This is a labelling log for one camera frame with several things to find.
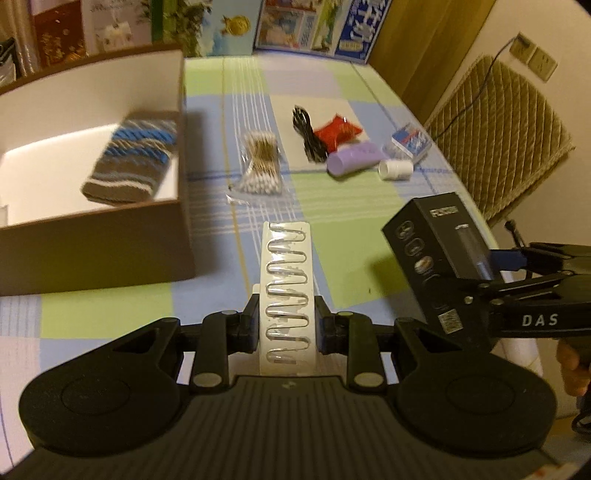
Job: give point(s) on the striped knitted pouch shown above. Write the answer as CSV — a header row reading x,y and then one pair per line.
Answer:
x,y
134,157

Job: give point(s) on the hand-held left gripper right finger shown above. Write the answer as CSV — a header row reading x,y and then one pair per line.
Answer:
x,y
323,328

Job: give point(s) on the white humidifier box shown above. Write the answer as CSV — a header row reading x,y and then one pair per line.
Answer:
x,y
115,32

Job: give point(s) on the person's right hand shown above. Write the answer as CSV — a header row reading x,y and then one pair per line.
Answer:
x,y
571,369

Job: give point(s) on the red packet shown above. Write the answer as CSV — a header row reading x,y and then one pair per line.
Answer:
x,y
334,131

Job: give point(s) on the brown wooden panel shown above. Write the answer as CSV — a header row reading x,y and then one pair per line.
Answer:
x,y
429,46

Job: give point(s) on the white card of metal hooks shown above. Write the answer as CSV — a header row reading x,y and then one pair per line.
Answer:
x,y
286,277

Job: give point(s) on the green milk carton box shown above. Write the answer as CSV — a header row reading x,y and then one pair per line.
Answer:
x,y
231,27

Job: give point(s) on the black white paper bag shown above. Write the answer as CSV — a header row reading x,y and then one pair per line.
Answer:
x,y
7,60

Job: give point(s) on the beige curtain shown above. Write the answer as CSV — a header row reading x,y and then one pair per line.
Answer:
x,y
14,18

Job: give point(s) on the bag of cotton swabs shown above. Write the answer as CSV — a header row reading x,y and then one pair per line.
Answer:
x,y
261,161

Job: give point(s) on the quilted beige chair cushion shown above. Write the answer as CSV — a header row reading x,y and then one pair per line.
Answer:
x,y
498,129

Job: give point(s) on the brown cardboard box white inside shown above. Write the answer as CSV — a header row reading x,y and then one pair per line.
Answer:
x,y
92,258

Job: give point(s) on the blue floss picks box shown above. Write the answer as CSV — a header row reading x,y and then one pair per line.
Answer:
x,y
411,141

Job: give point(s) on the purple tube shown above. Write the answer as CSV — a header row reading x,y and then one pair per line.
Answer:
x,y
351,157

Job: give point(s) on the wall socket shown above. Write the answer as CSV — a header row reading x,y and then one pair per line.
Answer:
x,y
522,46
544,63

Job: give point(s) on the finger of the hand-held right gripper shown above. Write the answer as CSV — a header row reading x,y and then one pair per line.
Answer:
x,y
521,288
508,259

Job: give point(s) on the black product box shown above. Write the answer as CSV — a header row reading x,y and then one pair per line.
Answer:
x,y
429,249

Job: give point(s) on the colourful picture box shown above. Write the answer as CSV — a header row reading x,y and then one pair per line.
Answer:
x,y
314,27

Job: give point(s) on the red gold-print box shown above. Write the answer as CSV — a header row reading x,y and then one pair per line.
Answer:
x,y
57,41

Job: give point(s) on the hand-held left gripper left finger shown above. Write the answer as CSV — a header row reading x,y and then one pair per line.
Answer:
x,y
251,323

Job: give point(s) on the small white bottle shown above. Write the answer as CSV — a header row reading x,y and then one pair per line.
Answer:
x,y
395,170

